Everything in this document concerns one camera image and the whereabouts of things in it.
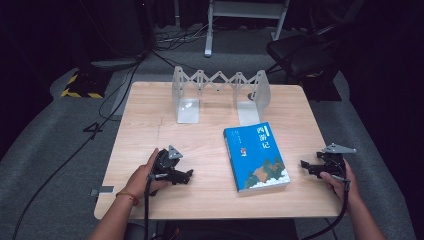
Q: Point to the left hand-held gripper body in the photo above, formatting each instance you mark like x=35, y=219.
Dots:
x=166, y=160

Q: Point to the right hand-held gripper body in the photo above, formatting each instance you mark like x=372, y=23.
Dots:
x=333, y=162

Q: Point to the blue book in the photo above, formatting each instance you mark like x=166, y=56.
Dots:
x=256, y=156

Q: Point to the white expandable metal book rack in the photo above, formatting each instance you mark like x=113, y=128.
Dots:
x=186, y=106

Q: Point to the person's right hand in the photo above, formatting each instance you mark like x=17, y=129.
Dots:
x=345, y=188

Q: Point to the person's left hand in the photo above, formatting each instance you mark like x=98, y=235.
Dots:
x=140, y=180

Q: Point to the grey tape strip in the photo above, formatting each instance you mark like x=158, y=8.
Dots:
x=103, y=190

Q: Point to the black tape floor mark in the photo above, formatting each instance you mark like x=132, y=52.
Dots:
x=94, y=128

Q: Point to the black yellow striped floor plate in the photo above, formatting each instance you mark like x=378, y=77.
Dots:
x=85, y=86

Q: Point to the black chair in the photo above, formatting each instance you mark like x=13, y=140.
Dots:
x=300, y=53

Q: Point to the white metal stand frame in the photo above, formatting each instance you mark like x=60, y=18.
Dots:
x=243, y=10

